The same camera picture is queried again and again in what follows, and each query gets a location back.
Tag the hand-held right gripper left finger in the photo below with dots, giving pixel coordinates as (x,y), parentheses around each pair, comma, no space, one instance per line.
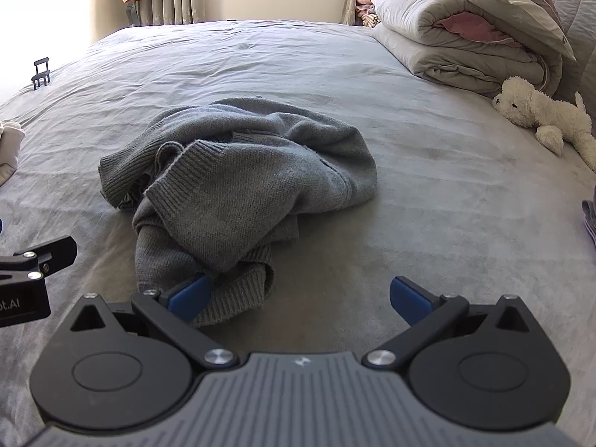
(188,300)

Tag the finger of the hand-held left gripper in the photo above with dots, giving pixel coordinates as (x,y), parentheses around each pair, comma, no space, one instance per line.
(51,254)

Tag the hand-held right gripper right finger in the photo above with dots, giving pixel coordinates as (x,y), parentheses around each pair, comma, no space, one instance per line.
(405,300)

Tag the grey knit sweater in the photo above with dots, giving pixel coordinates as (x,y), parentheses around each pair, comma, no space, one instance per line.
(242,186)

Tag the white folded garment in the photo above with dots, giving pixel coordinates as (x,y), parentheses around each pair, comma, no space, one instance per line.
(9,153)

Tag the small black stand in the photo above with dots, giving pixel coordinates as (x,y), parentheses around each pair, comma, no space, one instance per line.
(41,74)

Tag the purple striped folded cloth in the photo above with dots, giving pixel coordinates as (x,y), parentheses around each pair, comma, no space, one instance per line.
(590,223)

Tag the white plush toy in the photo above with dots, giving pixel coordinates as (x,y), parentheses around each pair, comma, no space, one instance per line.
(540,111)

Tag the striped brown cloth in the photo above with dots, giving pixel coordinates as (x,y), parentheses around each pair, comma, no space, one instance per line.
(370,19)

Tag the folded grey quilt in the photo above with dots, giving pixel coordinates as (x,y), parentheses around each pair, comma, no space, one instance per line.
(419,14)

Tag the grey quilted headboard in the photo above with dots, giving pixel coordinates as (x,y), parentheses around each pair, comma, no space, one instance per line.
(579,9)

